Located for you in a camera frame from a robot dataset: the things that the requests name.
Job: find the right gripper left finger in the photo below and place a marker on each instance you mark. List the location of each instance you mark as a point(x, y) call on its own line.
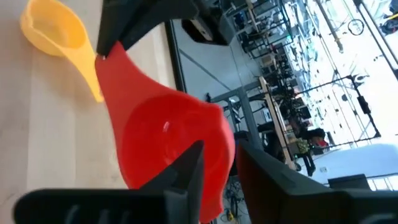
point(124, 208)

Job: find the black metal frame stand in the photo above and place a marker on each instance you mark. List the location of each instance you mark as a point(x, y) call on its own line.
point(363, 104)

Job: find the small background plant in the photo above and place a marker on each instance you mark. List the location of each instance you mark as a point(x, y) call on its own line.
point(302, 145)

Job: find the yellow measuring cup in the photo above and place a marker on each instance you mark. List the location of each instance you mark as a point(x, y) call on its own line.
point(56, 31)

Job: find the black aluminium table frame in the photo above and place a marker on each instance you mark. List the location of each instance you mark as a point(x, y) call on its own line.
point(177, 62)

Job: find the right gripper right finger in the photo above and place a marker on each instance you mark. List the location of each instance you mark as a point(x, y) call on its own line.
point(295, 202)

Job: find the red measuring cup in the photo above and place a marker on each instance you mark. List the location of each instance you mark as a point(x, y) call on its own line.
point(140, 109)

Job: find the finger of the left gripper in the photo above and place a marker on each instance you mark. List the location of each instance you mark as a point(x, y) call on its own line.
point(130, 21)

